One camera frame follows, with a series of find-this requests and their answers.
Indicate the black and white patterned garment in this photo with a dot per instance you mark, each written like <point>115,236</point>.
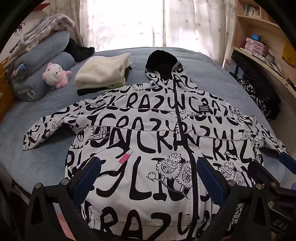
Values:
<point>259,95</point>

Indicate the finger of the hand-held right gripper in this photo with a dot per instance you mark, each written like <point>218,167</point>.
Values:
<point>287,160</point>
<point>266,173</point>

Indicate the small blue box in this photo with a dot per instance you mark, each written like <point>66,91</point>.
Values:
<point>256,37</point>

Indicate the black fuzzy clothing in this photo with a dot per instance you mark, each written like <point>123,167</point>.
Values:
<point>76,49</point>

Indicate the white and pink plush toy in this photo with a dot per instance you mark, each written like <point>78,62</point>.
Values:
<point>54,75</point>

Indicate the yellow packet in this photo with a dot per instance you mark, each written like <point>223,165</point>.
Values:
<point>290,52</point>

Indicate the black folded garment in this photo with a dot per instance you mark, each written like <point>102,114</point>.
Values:
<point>83,92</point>

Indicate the white leaf-print curtain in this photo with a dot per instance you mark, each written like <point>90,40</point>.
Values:
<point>196,23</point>

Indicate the black and white printed jacket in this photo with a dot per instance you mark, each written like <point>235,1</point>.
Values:
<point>143,139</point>

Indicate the blue bed blanket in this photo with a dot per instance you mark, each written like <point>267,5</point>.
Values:
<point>34,129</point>

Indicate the wooden bookshelf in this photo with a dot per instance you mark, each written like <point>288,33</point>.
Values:
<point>266,62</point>

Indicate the cartoon face wall sticker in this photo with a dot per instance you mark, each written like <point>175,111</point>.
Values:
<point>17,29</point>

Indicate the stack of pink boxes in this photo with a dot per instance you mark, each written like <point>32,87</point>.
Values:
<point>256,47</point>

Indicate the cream folded clothes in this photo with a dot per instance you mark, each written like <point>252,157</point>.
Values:
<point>101,69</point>

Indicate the blue pillow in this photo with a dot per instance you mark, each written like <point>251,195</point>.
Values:
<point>44,51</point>
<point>39,85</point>

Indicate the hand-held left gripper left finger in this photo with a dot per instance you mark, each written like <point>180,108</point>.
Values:
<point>89,178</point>

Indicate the pale patterned blanket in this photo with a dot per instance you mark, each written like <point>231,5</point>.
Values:
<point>39,30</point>

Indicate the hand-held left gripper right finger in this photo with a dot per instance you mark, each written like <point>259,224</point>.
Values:
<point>208,178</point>

